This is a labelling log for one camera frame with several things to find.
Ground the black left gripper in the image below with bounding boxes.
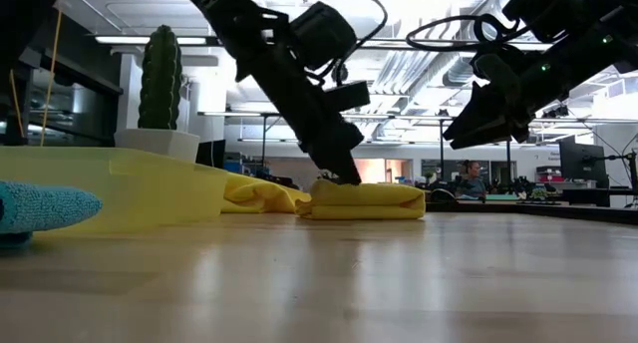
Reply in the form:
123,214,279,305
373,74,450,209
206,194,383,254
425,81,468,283
248,58,364,186

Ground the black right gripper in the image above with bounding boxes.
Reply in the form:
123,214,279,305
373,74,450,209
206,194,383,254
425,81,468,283
443,51,582,151

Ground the yellow microfiber towel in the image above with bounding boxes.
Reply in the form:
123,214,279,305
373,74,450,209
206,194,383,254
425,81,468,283
294,177,428,221
221,171,313,214

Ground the blue microfiber towel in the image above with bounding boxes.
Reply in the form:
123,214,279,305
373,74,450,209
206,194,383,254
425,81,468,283
0,180,105,249

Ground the person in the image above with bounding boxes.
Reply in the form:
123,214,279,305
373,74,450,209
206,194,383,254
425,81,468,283
456,159,489,200

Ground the black ceiling spotlight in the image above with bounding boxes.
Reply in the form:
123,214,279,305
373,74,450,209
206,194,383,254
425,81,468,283
540,103,570,120

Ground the black computer monitor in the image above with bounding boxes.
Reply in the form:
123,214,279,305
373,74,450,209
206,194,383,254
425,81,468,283
558,136,610,190

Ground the black flat screen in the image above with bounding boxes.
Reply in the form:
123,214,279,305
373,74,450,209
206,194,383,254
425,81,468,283
195,139,227,170

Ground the white square planter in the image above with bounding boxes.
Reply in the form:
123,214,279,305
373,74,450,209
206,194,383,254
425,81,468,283
114,128,200,164

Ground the green cactus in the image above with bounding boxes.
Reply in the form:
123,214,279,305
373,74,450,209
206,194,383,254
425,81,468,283
138,25,183,132

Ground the yellow translucent plastic bin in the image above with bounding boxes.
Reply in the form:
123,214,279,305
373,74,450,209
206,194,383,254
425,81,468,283
0,146,229,234

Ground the long ceiling light bar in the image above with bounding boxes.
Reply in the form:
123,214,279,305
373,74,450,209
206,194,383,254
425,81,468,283
87,33,549,54

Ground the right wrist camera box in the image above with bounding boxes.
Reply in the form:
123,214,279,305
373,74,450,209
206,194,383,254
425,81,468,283
472,52,522,101

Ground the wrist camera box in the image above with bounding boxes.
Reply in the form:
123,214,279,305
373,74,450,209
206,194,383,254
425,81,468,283
472,52,522,101
322,80,372,114

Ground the black workstation frame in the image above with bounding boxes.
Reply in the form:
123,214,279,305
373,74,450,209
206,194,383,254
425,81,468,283
258,112,300,171
438,117,512,187

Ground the silver ventilation duct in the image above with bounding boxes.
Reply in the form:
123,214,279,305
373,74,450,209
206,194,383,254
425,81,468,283
441,53,482,89

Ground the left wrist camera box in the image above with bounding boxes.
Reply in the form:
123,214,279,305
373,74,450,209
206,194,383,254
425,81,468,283
322,80,372,114

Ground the black hanging dome camera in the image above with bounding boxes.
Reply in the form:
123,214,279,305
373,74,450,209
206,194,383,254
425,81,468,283
330,62,350,84

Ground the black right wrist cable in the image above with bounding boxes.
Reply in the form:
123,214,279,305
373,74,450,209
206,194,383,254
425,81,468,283
406,12,530,54

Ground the thin yellow cord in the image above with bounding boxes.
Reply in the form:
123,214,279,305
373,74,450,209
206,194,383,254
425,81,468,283
9,68,26,140
39,8,64,148

